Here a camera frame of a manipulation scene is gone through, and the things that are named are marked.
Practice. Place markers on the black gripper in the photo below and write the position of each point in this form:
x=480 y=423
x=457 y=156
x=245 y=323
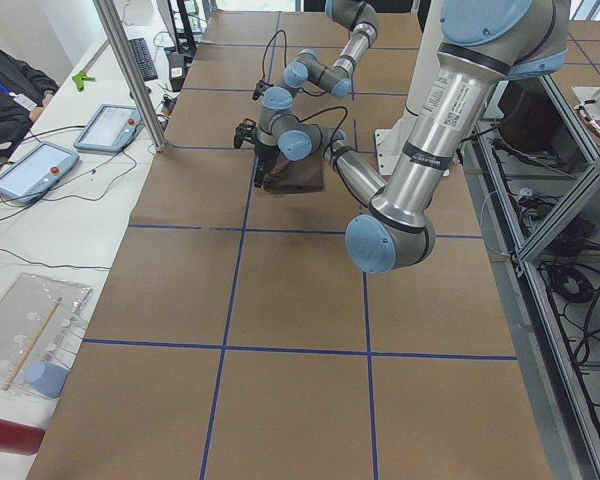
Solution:
x=263 y=152

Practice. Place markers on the brown t-shirt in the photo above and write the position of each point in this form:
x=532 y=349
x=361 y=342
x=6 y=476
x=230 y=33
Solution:
x=294 y=177

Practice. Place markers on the black keyboard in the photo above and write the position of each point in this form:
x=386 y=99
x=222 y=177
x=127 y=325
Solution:
x=143 y=59

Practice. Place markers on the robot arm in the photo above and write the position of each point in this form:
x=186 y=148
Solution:
x=361 y=20
x=483 y=43

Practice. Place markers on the clear plastic bag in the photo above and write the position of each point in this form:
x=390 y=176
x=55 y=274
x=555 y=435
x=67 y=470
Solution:
x=22 y=309

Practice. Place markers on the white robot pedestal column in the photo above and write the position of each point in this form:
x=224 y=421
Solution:
x=389 y=142

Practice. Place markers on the wooden stick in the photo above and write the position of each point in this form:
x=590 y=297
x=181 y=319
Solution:
x=8 y=382

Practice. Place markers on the black backpack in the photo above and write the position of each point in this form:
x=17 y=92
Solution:
x=25 y=92

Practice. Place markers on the aluminium frame post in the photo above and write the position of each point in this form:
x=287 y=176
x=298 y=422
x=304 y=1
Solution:
x=116 y=35

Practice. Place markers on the green clamp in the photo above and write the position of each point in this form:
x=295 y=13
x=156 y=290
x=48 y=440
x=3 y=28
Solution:
x=81 y=78

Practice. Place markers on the blue cup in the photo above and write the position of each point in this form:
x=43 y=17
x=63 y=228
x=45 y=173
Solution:
x=46 y=378

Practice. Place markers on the teach pendant tablet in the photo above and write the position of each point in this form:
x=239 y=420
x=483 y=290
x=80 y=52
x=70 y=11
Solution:
x=36 y=172
x=110 y=130

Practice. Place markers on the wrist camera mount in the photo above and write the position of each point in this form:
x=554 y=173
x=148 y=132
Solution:
x=260 y=88
x=245 y=132

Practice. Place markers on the red bottle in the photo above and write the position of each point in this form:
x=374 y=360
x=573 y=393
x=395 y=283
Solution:
x=18 y=438

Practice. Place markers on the near teach pendant tablet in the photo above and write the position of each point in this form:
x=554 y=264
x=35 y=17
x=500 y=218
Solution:
x=36 y=172

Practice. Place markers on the far teach pendant tablet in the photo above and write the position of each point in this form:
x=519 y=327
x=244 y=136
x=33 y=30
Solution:
x=110 y=130

